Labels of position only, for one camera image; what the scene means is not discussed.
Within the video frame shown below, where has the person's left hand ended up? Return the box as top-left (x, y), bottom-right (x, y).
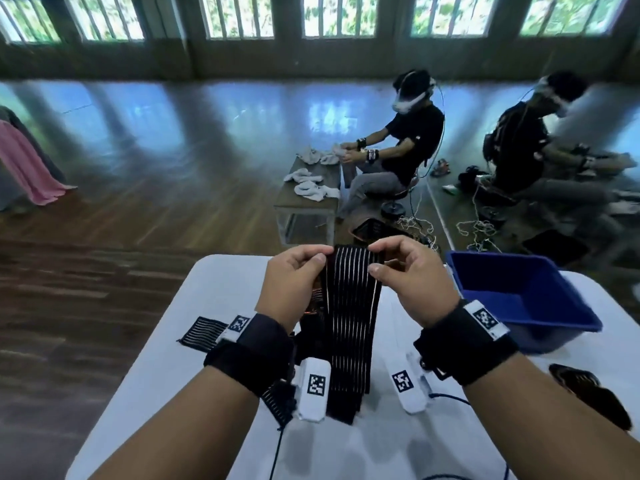
top-left (255, 244), bottom-right (335, 335)

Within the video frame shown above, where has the person's right hand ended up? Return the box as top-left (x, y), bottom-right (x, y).
top-left (367, 235), bottom-right (462, 329)

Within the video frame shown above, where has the blue plastic bin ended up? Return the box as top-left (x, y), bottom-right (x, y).
top-left (445, 251), bottom-right (605, 355)

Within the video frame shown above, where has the person's left forearm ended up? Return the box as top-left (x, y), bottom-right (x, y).
top-left (89, 365), bottom-right (261, 480)

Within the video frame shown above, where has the person's right forearm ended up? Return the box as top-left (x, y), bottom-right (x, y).
top-left (462, 352), bottom-right (640, 480)

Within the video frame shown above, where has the black wristband with white markers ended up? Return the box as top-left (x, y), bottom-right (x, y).
top-left (203, 313), bottom-right (296, 398)
top-left (413, 299), bottom-right (520, 387)

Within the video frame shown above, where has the black basket orange rim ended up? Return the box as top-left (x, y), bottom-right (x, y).
top-left (351, 217), bottom-right (416, 247)

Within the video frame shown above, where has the red-seat stool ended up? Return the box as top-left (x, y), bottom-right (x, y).
top-left (365, 175), bottom-right (420, 221)

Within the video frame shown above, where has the low wooden table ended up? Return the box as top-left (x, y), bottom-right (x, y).
top-left (273, 154), bottom-right (343, 245)

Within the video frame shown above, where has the white towel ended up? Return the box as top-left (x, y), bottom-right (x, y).
top-left (297, 143), bottom-right (347, 167)
top-left (283, 168), bottom-right (325, 185)
top-left (293, 180), bottom-right (342, 202)

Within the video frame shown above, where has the white head-mounted headset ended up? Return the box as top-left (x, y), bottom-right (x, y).
top-left (391, 74), bottom-right (437, 115)

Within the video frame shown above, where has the barred window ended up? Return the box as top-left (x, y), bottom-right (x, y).
top-left (199, 0), bottom-right (276, 41)
top-left (301, 0), bottom-right (379, 39)
top-left (63, 0), bottom-right (146, 41)
top-left (0, 0), bottom-right (62, 44)

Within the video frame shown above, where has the pink cloth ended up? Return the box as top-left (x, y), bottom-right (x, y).
top-left (0, 118), bottom-right (77, 207)

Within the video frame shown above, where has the white cord coil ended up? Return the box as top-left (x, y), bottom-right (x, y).
top-left (396, 214), bottom-right (442, 253)

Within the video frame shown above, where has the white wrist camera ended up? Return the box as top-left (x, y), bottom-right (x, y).
top-left (383, 352), bottom-right (432, 415)
top-left (295, 357), bottom-right (333, 423)

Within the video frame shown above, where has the thin blue camera cable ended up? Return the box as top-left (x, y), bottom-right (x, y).
top-left (427, 392), bottom-right (511, 480)

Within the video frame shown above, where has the thin black camera cable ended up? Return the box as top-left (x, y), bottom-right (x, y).
top-left (269, 422), bottom-right (287, 480)

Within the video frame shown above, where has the large wall mirror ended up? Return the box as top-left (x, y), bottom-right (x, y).
top-left (395, 0), bottom-right (640, 305)

